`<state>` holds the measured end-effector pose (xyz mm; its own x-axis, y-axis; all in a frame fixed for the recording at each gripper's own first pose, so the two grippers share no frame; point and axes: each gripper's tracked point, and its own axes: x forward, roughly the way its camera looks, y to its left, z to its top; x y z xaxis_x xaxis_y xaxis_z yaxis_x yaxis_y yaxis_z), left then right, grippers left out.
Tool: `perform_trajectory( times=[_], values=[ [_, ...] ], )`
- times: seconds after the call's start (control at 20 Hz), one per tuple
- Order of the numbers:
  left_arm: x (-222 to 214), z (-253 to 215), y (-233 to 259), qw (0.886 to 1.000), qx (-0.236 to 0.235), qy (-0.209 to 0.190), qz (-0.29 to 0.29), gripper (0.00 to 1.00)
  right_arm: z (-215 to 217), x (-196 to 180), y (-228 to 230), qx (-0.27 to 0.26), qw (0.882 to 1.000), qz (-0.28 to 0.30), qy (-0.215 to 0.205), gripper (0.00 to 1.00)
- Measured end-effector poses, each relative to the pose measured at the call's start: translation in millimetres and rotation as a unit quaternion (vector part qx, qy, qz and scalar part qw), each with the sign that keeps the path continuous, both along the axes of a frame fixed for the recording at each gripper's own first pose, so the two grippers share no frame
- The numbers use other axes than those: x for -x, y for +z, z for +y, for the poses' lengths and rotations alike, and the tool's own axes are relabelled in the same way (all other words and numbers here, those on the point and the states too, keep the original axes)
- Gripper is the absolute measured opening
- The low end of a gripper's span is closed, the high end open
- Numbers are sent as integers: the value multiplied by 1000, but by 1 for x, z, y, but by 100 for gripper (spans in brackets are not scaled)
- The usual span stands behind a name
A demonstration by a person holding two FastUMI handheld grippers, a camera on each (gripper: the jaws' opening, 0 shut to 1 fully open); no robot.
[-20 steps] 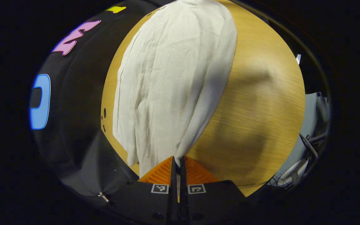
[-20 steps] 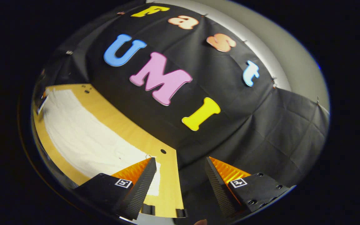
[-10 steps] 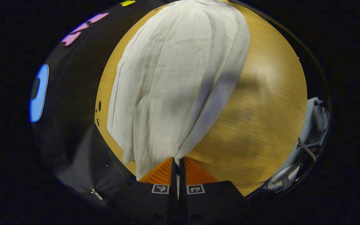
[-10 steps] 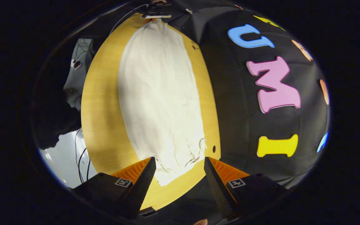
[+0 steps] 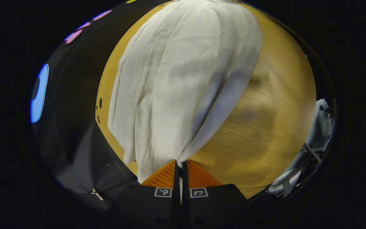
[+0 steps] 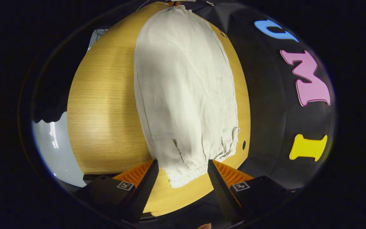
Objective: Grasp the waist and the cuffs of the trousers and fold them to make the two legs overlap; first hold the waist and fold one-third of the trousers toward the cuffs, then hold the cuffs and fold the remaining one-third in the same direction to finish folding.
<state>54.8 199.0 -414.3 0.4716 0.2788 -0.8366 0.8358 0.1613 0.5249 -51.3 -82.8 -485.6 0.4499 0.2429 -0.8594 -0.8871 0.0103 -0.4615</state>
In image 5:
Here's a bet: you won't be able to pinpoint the grey metal bar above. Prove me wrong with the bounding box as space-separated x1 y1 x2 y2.
302 142 323 165

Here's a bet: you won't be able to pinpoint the black backdrop cloth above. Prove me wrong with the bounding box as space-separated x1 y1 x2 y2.
30 0 179 212

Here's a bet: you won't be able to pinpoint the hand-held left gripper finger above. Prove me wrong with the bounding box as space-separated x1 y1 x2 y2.
181 160 251 229
107 159 181 229

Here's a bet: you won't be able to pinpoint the white jeans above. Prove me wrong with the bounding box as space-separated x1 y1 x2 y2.
107 0 263 184

